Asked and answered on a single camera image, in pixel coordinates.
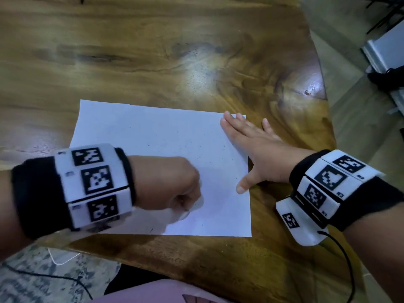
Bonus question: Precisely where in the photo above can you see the person's right hand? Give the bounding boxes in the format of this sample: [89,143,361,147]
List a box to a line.
[220,111,316,195]

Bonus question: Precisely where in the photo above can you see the person's left hand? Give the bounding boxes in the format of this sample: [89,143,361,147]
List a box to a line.
[129,156,202,219]

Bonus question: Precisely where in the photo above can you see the small white eraser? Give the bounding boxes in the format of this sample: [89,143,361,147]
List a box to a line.
[178,199,205,221]

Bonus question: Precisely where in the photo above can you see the white paper sheet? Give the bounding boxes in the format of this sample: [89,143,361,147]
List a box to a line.
[70,100,252,238]

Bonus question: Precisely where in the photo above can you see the person's right forearm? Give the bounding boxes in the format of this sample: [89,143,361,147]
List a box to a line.
[342,202,404,303]

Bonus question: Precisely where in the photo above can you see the person's left forearm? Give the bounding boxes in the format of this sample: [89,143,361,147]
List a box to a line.
[0,170,33,263]

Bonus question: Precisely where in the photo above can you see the white marker-tag wrist band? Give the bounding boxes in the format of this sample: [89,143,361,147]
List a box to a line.
[54,143,133,233]
[297,149,386,220]

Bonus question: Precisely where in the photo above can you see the black fabric wristband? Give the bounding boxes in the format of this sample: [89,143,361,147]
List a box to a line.
[289,149,404,233]
[11,148,137,241]

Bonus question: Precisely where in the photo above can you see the black bag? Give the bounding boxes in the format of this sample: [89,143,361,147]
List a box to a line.
[367,65,404,93]

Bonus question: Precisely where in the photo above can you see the white cabinet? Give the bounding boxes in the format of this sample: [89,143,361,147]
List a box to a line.
[361,28,404,115]

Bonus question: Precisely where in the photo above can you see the black chair legs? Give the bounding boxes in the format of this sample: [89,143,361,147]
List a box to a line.
[346,0,404,35]

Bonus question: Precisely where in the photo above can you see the grey patterned rug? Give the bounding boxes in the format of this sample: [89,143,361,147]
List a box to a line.
[0,244,122,303]

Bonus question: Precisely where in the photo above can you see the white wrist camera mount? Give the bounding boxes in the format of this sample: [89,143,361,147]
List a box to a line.
[275,197,329,247]

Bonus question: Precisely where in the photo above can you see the black cable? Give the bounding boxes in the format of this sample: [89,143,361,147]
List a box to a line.
[317,230,356,303]
[0,261,94,301]

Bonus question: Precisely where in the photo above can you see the white cable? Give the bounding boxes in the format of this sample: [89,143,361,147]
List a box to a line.
[47,247,81,266]

